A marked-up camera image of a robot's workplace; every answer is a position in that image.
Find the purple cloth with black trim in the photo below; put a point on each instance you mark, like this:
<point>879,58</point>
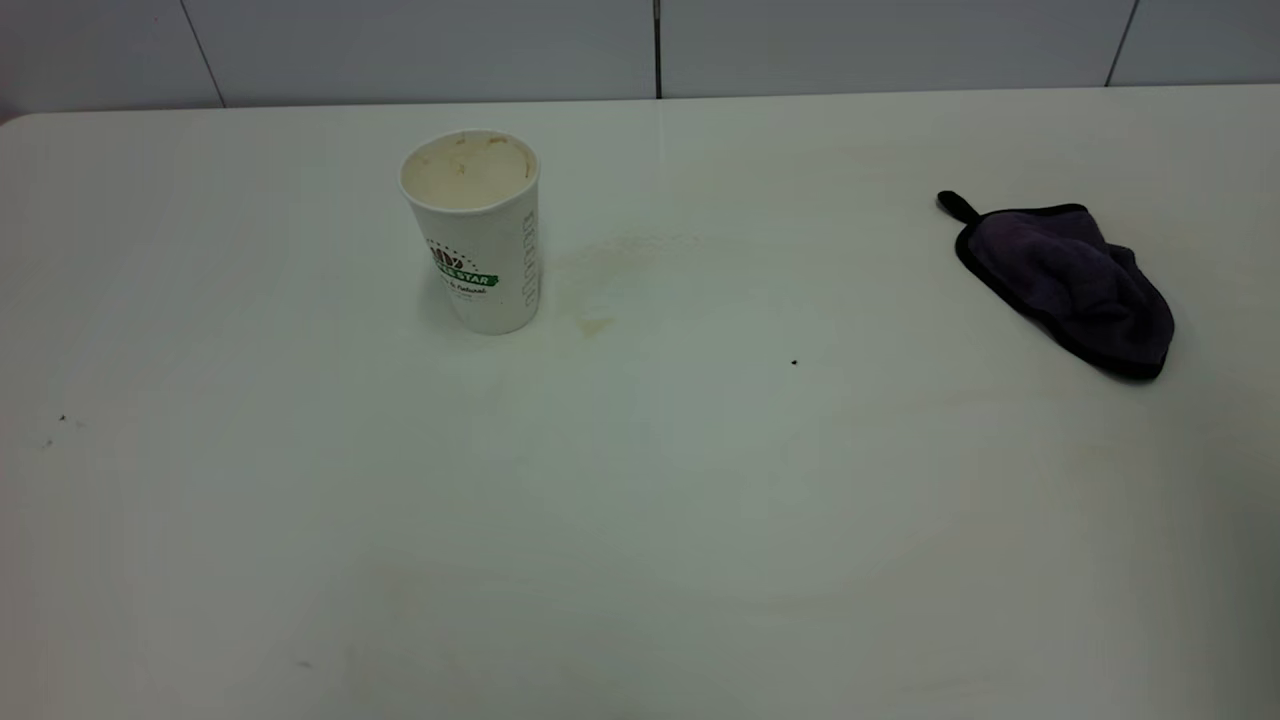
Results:
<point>1080,285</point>

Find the white paper coffee cup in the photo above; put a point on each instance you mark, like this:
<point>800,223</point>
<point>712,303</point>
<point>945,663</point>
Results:
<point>480,250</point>

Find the orange liquid spill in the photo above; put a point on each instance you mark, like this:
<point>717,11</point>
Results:
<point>595,326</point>

